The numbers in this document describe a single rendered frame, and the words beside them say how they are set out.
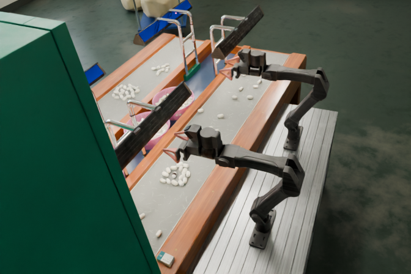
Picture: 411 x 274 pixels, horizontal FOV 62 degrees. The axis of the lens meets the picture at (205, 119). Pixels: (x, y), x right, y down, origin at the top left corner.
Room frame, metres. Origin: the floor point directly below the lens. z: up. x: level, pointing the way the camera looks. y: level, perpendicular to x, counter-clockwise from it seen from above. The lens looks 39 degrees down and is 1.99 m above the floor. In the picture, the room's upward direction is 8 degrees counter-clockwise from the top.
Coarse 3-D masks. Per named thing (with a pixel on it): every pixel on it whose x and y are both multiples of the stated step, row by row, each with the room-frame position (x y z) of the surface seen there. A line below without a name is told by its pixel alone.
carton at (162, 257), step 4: (160, 252) 0.71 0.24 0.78; (164, 252) 0.71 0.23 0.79; (160, 256) 0.69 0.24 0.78; (164, 256) 0.69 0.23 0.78; (168, 256) 0.69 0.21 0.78; (172, 256) 0.69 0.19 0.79; (160, 260) 0.68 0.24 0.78; (164, 260) 0.68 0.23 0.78; (168, 260) 0.67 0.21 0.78; (172, 260) 0.68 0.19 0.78; (168, 264) 0.66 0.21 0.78
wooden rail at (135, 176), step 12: (228, 72) 1.98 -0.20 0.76; (216, 84) 1.84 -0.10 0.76; (204, 96) 1.73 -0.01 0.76; (192, 108) 1.62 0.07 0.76; (180, 120) 1.52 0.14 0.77; (168, 132) 1.43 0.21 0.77; (156, 144) 1.35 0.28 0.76; (168, 144) 1.35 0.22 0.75; (156, 156) 1.26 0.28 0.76; (144, 168) 1.18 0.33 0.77; (132, 180) 1.11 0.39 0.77
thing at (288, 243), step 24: (312, 120) 1.48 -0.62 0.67; (264, 144) 1.34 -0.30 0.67; (312, 144) 1.29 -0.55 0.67; (312, 168) 1.12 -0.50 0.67; (240, 192) 1.04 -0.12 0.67; (264, 192) 1.02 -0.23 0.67; (312, 192) 0.98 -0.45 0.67; (240, 216) 0.90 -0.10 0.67; (288, 216) 0.87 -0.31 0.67; (312, 216) 0.85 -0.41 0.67; (216, 240) 0.80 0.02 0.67; (240, 240) 0.78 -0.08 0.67; (288, 240) 0.75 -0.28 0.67; (192, 264) 0.71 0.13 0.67; (216, 264) 0.69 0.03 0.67; (240, 264) 0.68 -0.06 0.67; (264, 264) 0.67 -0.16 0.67; (288, 264) 0.65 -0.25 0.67
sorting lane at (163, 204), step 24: (216, 96) 1.75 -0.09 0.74; (240, 96) 1.72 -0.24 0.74; (192, 120) 1.54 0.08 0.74; (216, 120) 1.51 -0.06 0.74; (240, 120) 1.48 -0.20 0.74; (192, 168) 1.17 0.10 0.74; (144, 192) 1.05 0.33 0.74; (168, 192) 1.04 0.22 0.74; (192, 192) 1.02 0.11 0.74; (168, 216) 0.90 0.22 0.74
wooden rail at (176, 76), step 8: (208, 40) 2.48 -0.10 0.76; (200, 48) 2.37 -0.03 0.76; (208, 48) 2.41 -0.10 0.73; (192, 56) 2.26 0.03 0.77; (200, 56) 2.31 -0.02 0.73; (192, 64) 2.21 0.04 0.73; (176, 72) 2.06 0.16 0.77; (184, 72) 2.11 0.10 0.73; (168, 80) 1.97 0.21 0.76; (176, 80) 2.02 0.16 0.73; (160, 88) 1.89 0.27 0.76; (152, 96) 1.81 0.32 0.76; (136, 112) 1.66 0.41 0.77; (144, 112) 1.71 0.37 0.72; (120, 120) 1.60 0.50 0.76; (112, 128) 1.53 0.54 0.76; (120, 128) 1.53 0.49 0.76; (120, 136) 1.51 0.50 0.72
